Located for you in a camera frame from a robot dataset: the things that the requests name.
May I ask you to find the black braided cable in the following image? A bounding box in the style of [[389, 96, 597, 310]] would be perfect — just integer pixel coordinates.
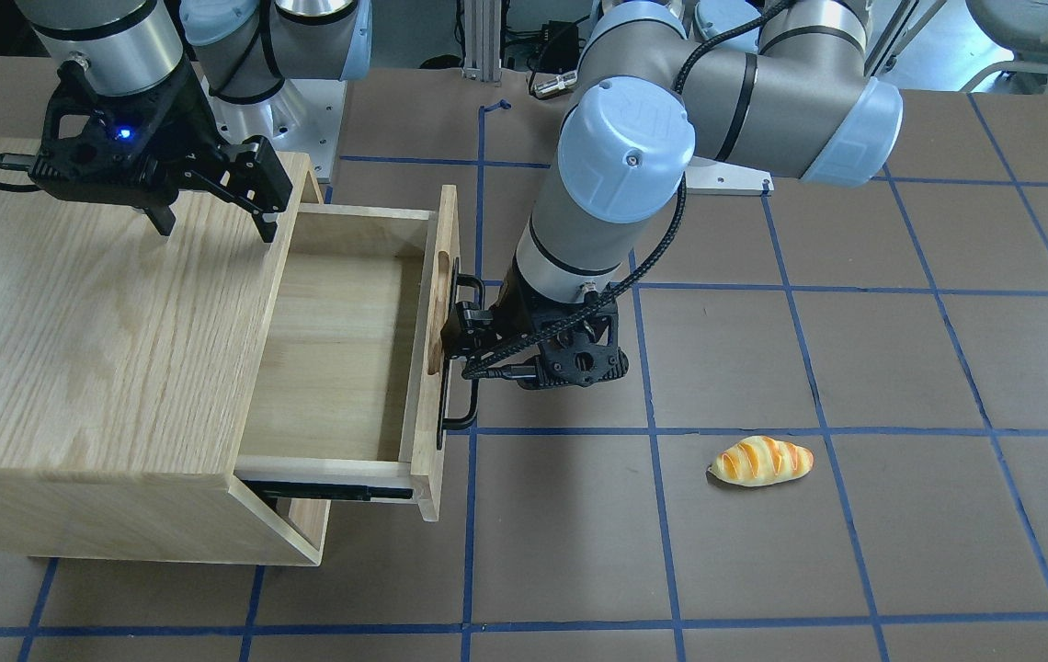
[[461, 0, 792, 381]]

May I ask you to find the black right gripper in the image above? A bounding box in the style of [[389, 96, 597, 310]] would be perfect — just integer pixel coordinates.
[[29, 56, 293, 244]]

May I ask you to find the wooden drawer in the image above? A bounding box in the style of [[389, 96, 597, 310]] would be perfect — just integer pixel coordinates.
[[234, 185, 461, 522]]

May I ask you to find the striped bread roll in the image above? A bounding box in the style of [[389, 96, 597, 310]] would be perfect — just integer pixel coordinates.
[[706, 435, 814, 487]]

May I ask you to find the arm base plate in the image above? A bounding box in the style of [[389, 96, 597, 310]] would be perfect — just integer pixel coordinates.
[[685, 156, 776, 196], [210, 79, 350, 184]]

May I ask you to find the black metal drawer handle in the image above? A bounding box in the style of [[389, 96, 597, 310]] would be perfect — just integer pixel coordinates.
[[435, 258, 486, 451]]

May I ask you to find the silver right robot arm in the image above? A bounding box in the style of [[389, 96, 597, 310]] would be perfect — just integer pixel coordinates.
[[2, 1, 372, 243]]

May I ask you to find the aluminium frame post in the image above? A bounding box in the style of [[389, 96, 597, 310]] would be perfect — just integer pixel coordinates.
[[461, 0, 506, 86]]

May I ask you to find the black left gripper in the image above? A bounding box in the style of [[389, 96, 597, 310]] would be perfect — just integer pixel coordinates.
[[441, 265, 630, 390]]

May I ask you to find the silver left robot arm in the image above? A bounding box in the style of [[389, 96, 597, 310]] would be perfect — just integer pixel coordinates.
[[444, 1, 903, 390]]

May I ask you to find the black drawer slide rail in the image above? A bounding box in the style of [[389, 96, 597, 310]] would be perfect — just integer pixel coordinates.
[[244, 481, 414, 502]]

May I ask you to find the light wooden drawer cabinet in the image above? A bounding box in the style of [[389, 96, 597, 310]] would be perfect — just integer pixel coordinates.
[[0, 138, 327, 565]]

